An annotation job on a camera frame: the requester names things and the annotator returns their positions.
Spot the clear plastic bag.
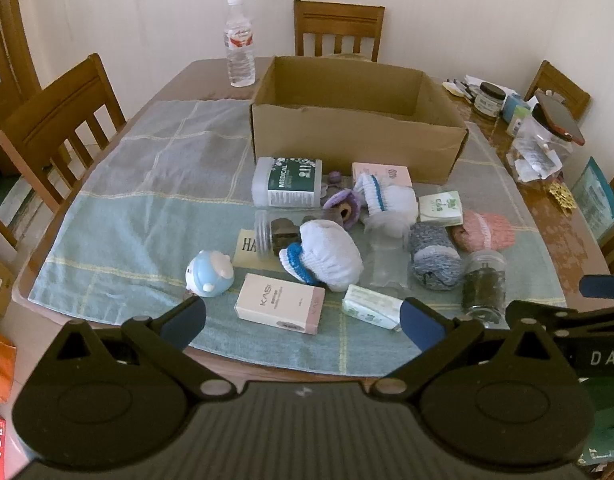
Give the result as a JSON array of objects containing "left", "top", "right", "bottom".
[{"left": 507, "top": 117, "right": 574, "bottom": 184}]

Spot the white container green label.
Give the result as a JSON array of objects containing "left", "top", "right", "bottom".
[{"left": 252, "top": 156, "right": 324, "bottom": 209}]

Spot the glass jar with dark contents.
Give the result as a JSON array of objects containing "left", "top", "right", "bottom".
[
  {"left": 462, "top": 249, "right": 508, "bottom": 324},
  {"left": 254, "top": 209, "right": 308, "bottom": 262}
]

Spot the white jar black lid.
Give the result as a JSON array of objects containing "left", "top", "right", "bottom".
[{"left": 473, "top": 82, "right": 506, "bottom": 119}]

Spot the light blue toy figure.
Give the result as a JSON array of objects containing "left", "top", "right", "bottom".
[{"left": 185, "top": 250, "right": 235, "bottom": 300}]

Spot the small pink carton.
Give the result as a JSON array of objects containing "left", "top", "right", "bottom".
[{"left": 352, "top": 162, "right": 414, "bottom": 188}]

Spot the white green tissue pack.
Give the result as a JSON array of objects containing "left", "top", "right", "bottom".
[{"left": 342, "top": 284, "right": 405, "bottom": 332}]

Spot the clear plastic water bottle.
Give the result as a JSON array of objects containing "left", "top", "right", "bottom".
[{"left": 224, "top": 0, "right": 258, "bottom": 88}]

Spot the large pink carton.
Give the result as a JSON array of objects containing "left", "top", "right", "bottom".
[{"left": 235, "top": 273, "right": 326, "bottom": 336}]

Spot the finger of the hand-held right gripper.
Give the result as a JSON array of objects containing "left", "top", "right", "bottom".
[
  {"left": 579, "top": 274, "right": 614, "bottom": 302},
  {"left": 505, "top": 300, "right": 614, "bottom": 341}
]

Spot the grey blue knit sock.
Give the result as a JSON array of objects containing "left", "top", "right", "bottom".
[{"left": 408, "top": 222, "right": 465, "bottom": 292}]

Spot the small green capped bottle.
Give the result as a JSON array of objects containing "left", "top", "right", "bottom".
[{"left": 507, "top": 109, "right": 532, "bottom": 137}]

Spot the light blue checked cloth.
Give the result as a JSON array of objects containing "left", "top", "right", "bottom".
[{"left": 27, "top": 99, "right": 568, "bottom": 376}]

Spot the cardboard box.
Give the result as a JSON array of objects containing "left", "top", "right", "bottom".
[{"left": 250, "top": 56, "right": 468, "bottom": 186}]

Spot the clear plastic cup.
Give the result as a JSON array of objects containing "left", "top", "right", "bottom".
[{"left": 363, "top": 210, "right": 412, "bottom": 291}]

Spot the white knit sock blue cuff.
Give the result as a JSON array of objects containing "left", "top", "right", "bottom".
[{"left": 278, "top": 219, "right": 364, "bottom": 292}]

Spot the light blue container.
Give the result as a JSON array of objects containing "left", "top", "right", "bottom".
[{"left": 502, "top": 94, "right": 532, "bottom": 122}]

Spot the green bag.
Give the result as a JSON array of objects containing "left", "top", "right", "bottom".
[{"left": 579, "top": 377, "right": 614, "bottom": 466}]

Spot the gold ornament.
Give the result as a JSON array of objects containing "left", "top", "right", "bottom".
[{"left": 546, "top": 182, "right": 582, "bottom": 217}]

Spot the blue green packet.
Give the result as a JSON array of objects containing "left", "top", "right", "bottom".
[{"left": 571, "top": 156, "right": 614, "bottom": 241}]

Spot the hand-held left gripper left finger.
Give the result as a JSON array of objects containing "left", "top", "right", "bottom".
[{"left": 52, "top": 296, "right": 238, "bottom": 402}]

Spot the small white green box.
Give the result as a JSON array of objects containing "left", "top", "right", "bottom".
[{"left": 418, "top": 191, "right": 464, "bottom": 227}]

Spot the bunch of pens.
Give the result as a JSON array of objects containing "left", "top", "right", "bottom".
[{"left": 443, "top": 77, "right": 480, "bottom": 104}]

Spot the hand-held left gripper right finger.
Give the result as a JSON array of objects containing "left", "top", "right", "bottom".
[{"left": 369, "top": 297, "right": 555, "bottom": 403}]

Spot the white blue-striped knit sock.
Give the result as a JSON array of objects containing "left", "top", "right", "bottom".
[{"left": 354, "top": 172, "right": 419, "bottom": 224}]

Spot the tan printed card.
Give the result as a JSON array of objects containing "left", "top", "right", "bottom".
[{"left": 234, "top": 228, "right": 288, "bottom": 272}]

